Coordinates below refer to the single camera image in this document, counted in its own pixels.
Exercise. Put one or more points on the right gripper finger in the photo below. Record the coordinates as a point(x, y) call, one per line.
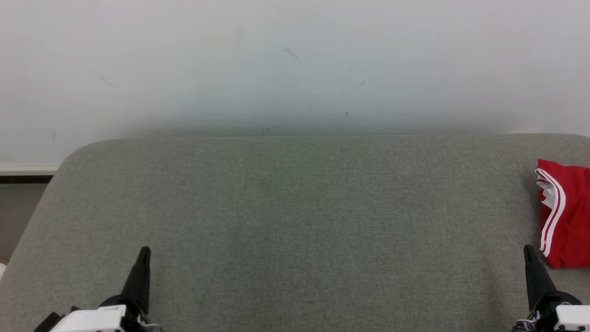
point(537, 281)

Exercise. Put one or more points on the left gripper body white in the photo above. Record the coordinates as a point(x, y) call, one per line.
point(92, 321)

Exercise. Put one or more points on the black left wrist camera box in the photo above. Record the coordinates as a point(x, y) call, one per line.
point(48, 323)

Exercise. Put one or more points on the red basketball jersey white sleeves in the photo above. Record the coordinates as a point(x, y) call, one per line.
point(574, 216)

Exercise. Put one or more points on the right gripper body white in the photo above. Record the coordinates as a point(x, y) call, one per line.
point(571, 318)

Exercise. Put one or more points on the white baseboard strip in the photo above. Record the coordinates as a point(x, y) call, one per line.
point(27, 169)

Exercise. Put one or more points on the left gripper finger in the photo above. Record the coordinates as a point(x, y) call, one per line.
point(140, 281)

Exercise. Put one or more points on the grey fabric sofa cushion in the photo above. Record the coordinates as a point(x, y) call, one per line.
point(295, 221)

